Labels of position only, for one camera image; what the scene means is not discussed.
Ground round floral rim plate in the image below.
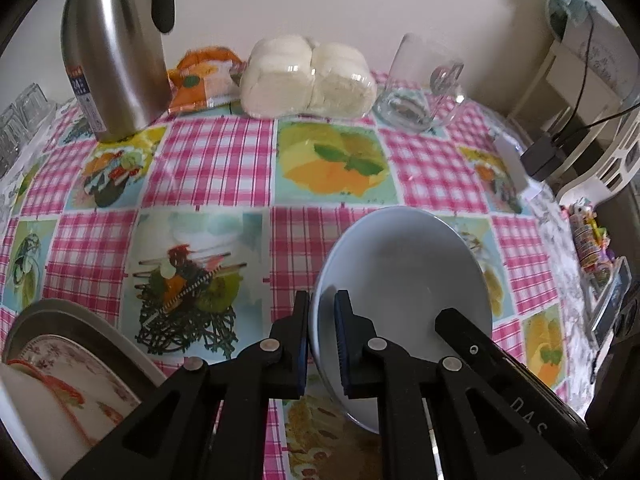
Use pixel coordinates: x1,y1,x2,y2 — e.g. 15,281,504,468
5,336,151,411

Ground pale grey bowl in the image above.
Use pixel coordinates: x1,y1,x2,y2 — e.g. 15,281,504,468
307,206,493,436

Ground colourful candy pack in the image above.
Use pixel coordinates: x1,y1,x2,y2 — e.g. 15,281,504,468
562,202,613,281

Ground wrapped white bread buns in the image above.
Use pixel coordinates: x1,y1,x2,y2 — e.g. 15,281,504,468
240,35,378,118

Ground white plastic chair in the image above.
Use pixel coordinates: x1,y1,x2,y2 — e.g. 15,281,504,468
557,105,640,211

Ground stainless steel thermos jug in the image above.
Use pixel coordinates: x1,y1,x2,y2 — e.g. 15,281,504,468
60,0,176,144

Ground black cable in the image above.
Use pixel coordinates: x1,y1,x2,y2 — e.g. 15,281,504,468
552,10,640,146

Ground pink checkered tablecloth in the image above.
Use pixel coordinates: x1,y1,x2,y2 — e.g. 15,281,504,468
0,72,591,480

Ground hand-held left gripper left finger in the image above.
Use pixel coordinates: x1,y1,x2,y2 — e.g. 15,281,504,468
60,290,311,480

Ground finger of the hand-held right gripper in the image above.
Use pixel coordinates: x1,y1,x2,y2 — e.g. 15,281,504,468
434,307,513,386

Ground orange snack packet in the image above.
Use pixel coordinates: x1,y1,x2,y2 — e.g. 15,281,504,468
167,47,246,113

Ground stainless steel plate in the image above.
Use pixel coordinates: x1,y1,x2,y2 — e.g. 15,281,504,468
2,299,168,391

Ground pale printed cloth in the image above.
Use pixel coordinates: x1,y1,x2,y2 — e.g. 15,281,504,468
547,0,633,96

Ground black power adapter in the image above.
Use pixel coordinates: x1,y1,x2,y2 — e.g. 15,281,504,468
520,132,567,181

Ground strawberry print bowl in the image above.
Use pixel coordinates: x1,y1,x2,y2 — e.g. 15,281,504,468
0,359,126,480

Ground clear glass mug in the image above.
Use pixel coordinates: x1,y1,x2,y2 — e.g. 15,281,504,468
375,33,467,133

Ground ribbed glass tumbler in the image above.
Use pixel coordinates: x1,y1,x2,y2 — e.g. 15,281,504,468
0,105,27,171
15,82,56,127

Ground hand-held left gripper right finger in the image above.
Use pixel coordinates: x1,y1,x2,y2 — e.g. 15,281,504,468
334,290,561,480

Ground small white box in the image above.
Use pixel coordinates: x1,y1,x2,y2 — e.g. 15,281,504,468
495,135,542,200

